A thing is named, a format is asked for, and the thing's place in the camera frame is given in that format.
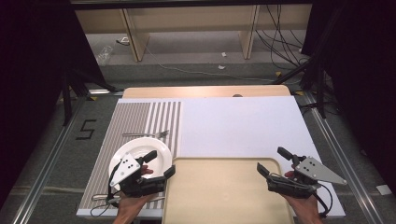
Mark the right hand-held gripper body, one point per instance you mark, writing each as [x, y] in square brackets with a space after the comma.
[317, 172]

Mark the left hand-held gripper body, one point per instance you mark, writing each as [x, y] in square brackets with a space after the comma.
[126, 168]

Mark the white plate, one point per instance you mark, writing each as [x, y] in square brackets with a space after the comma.
[143, 149]

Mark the silver fork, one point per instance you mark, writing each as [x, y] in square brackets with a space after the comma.
[146, 134]

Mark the beige tray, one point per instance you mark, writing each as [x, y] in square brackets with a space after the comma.
[218, 193]

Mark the person's right hand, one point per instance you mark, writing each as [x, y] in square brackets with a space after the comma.
[303, 205]

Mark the person's left hand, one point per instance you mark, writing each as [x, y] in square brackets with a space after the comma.
[132, 203]

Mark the grey striped placemat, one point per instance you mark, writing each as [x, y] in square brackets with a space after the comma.
[130, 124]

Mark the white foam board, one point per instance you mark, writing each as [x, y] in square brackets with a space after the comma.
[243, 127]

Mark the white paper sheet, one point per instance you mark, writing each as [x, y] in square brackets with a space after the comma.
[384, 189]

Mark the black tripod stand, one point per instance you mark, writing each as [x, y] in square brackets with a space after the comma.
[67, 99]
[320, 93]

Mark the black curtain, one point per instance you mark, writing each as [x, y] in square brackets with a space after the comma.
[28, 77]
[361, 77]

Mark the white paper scrap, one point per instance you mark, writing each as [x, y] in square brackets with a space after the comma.
[223, 54]
[221, 67]

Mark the clear plastic bag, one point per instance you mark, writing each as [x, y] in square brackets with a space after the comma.
[104, 54]

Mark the light wooden shelf unit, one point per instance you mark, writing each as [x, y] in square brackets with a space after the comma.
[193, 18]

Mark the metal floor rail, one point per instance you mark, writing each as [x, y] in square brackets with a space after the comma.
[342, 155]
[46, 174]

